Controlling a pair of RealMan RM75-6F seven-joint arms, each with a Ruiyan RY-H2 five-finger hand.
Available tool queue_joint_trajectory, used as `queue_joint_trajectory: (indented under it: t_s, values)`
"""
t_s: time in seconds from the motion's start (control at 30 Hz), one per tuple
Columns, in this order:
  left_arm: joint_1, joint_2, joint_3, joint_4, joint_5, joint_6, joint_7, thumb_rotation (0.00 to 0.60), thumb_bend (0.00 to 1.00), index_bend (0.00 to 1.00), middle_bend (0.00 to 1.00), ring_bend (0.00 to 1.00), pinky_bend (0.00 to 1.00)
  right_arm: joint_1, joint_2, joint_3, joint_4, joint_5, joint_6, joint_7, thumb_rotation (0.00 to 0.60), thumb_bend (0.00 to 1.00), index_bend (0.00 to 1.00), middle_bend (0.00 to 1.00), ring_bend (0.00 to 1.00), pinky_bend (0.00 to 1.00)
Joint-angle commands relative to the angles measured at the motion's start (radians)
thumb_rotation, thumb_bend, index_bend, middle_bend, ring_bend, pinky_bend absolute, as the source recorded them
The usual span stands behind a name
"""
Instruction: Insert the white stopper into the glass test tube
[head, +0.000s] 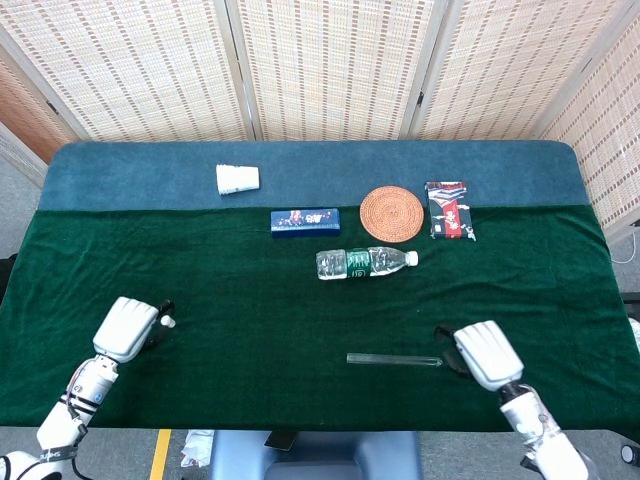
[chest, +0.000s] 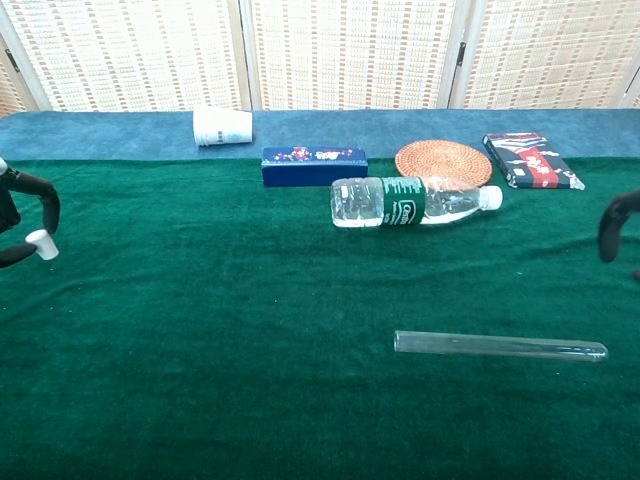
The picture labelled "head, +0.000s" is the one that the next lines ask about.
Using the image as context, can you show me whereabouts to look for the green velvet cloth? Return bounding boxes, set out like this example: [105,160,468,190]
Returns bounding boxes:
[0,204,632,432]

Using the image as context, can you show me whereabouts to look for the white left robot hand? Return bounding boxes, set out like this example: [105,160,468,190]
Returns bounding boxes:
[92,295,177,365]

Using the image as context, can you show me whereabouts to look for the woven bamboo screen panel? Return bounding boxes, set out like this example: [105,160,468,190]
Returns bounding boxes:
[407,0,629,141]
[0,0,251,144]
[224,0,449,143]
[539,9,640,241]

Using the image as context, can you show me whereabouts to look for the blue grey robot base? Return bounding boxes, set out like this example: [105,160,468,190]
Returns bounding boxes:
[209,428,424,480]

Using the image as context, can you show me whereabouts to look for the crumpled white paper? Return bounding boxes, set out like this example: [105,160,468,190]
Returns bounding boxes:
[180,428,215,469]

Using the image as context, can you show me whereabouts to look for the clear glass test tube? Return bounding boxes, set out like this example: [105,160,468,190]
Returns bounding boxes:
[346,352,445,372]

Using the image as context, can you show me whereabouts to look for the blue table cover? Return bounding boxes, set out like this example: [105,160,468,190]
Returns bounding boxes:
[38,139,589,214]

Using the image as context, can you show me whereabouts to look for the clear water bottle green label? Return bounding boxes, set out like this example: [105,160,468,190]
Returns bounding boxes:
[315,246,420,282]

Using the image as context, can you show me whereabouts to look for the blue rectangular box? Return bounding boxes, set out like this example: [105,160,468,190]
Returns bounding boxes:
[269,207,343,240]

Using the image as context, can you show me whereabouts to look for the black red snack packet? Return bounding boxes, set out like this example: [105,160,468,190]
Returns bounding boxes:
[424,180,479,243]

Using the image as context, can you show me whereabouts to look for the round woven rattan coaster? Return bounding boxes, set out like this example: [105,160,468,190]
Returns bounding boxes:
[359,185,426,245]

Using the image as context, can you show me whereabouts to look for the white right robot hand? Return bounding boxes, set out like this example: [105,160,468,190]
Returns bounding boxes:
[433,320,525,392]

